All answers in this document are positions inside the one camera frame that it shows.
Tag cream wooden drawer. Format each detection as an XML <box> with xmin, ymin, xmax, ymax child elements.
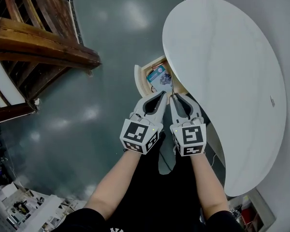
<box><xmin>134</xmin><ymin>55</ymin><xmax>192</xmax><ymax>99</ymax></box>

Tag red container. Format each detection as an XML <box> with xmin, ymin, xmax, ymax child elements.
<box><xmin>241</xmin><ymin>208</ymin><xmax>254</xmax><ymax>225</ymax></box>

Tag teal makeup packet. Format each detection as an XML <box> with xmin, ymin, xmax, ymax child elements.
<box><xmin>146</xmin><ymin>68</ymin><xmax>165</xmax><ymax>84</ymax></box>

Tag person's black shirt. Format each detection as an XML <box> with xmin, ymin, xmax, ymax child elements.
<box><xmin>59</xmin><ymin>207</ymin><xmax>244</xmax><ymax>232</ymax></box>

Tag black floor cable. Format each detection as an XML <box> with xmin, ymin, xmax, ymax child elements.
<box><xmin>159</xmin><ymin>150</ymin><xmax>177</xmax><ymax>174</ymax></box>

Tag white seat cushion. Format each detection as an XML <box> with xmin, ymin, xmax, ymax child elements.
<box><xmin>0</xmin><ymin>60</ymin><xmax>27</xmax><ymax>111</ymax></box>

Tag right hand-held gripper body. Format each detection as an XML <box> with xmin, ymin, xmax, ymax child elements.
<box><xmin>170</xmin><ymin>116</ymin><xmax>207</xmax><ymax>157</ymax></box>

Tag person's black trousers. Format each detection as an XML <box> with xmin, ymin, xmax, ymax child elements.
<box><xmin>103</xmin><ymin>131</ymin><xmax>210</xmax><ymax>232</ymax></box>

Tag white cluttered shelf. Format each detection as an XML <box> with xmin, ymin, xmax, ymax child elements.
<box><xmin>0</xmin><ymin>181</ymin><xmax>88</xmax><ymax>232</ymax></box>

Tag brown wooden chair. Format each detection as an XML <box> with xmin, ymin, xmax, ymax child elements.
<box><xmin>0</xmin><ymin>0</ymin><xmax>102</xmax><ymax>127</ymax></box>

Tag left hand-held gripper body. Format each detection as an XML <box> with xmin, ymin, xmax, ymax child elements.
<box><xmin>119</xmin><ymin>112</ymin><xmax>164</xmax><ymax>156</ymax></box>

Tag person's right forearm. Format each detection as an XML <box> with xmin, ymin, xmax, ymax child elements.
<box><xmin>189</xmin><ymin>152</ymin><xmax>231</xmax><ymax>221</ymax></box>

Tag person's left forearm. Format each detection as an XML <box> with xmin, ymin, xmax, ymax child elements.
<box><xmin>83</xmin><ymin>149</ymin><xmax>146</xmax><ymax>221</ymax></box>

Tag patterned white makeup packet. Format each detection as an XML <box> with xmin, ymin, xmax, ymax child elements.
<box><xmin>156</xmin><ymin>72</ymin><xmax>173</xmax><ymax>87</ymax></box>

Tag grey box with clutter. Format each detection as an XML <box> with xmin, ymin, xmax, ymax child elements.
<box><xmin>226</xmin><ymin>188</ymin><xmax>278</xmax><ymax>232</ymax></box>

